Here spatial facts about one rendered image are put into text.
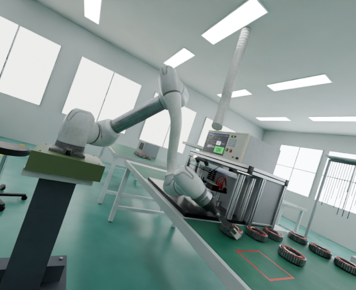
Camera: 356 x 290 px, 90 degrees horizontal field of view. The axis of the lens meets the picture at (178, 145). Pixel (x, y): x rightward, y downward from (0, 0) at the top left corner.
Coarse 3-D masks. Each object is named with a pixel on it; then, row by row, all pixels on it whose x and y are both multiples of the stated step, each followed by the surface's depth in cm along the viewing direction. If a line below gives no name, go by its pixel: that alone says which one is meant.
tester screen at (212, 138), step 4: (208, 136) 154; (212, 136) 149; (216, 136) 145; (220, 136) 140; (224, 136) 136; (208, 140) 152; (212, 140) 147; (216, 140) 143; (220, 140) 139; (224, 140) 135; (212, 144) 146; (216, 144) 142; (212, 148) 144; (216, 152) 139
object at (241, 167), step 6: (192, 150) 162; (198, 156) 152; (204, 156) 145; (210, 156) 139; (216, 156) 133; (216, 162) 176; (222, 162) 126; (228, 162) 121; (234, 162) 116; (234, 168) 115; (240, 168) 111; (246, 168) 107; (252, 168) 107; (252, 174) 108; (258, 174) 110; (264, 174) 113; (270, 174) 116; (270, 180) 116; (276, 180) 119; (282, 180) 123; (288, 180) 126
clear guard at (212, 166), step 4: (192, 160) 116; (192, 164) 111; (196, 164) 109; (200, 164) 107; (212, 164) 102; (216, 164) 100; (200, 168) 103; (204, 168) 101; (208, 168) 99; (212, 168) 98; (216, 168) 96
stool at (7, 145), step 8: (0, 144) 169; (8, 144) 178; (16, 144) 188; (0, 152) 161; (8, 152) 164; (16, 152) 169; (24, 152) 176; (0, 168) 174; (0, 176) 175; (0, 200) 167; (0, 208) 162
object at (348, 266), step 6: (288, 234) 121; (294, 234) 117; (294, 240) 116; (300, 240) 114; (306, 240) 115; (312, 246) 107; (318, 246) 111; (318, 252) 104; (324, 252) 103; (330, 252) 104; (330, 258) 103; (336, 258) 98; (342, 258) 100; (336, 264) 97; (342, 264) 94; (348, 264) 93; (354, 264) 97; (348, 270) 92; (354, 270) 91
